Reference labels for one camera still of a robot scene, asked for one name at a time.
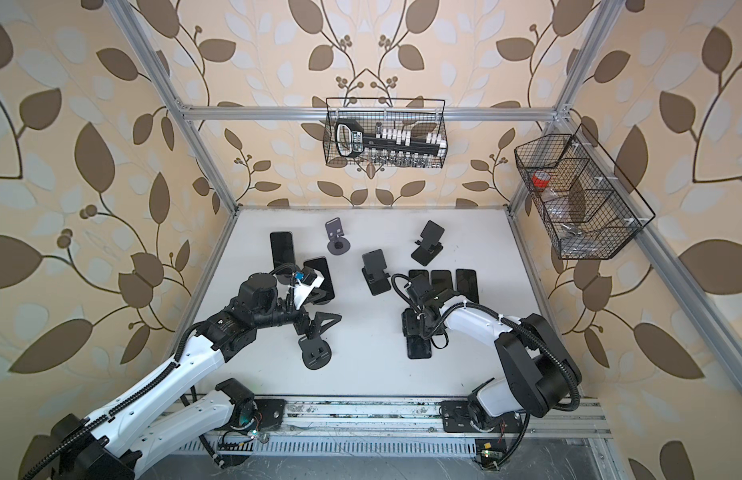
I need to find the black square stand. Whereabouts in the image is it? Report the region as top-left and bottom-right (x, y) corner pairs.
(411, 220), (445, 266)
(361, 249), (391, 296)

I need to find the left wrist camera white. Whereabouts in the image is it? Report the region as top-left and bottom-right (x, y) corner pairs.
(290, 267), (325, 310)

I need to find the black tool with vials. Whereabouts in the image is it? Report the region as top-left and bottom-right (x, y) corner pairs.
(333, 120), (448, 158)

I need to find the black phone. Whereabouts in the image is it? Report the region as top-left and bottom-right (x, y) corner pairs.
(269, 231), (295, 268)
(304, 257), (335, 305)
(455, 269), (480, 303)
(403, 317), (432, 360)

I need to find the grey round stand front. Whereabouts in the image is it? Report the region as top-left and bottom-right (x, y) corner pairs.
(298, 336), (332, 370)

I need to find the black wire basket right wall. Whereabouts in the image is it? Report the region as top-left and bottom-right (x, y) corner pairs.
(514, 124), (655, 260)

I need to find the black wire basket back wall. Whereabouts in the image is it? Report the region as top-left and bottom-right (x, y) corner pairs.
(322, 96), (449, 169)

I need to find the grey round stand far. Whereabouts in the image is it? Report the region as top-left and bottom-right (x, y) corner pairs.
(325, 217), (351, 256)

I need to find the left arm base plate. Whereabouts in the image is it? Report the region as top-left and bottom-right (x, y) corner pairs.
(220, 398), (286, 433)

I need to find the black wire basket wall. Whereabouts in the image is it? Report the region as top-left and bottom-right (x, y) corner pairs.
(514, 124), (655, 260)
(322, 96), (449, 169)

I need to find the aluminium rail front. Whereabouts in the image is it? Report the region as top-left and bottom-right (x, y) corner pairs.
(266, 396), (613, 439)

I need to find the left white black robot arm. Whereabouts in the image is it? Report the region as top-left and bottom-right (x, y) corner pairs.
(19, 264), (341, 479)

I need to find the grey round stand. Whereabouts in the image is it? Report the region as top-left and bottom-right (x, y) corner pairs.
(298, 336), (332, 370)
(325, 217), (351, 256)

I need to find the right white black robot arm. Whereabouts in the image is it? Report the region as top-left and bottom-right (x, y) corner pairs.
(390, 273), (582, 430)

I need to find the black phone stand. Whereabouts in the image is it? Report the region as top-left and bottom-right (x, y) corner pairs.
(408, 269), (430, 282)
(430, 270), (453, 294)

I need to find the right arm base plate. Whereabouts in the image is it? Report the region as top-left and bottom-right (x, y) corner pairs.
(438, 399), (523, 435)

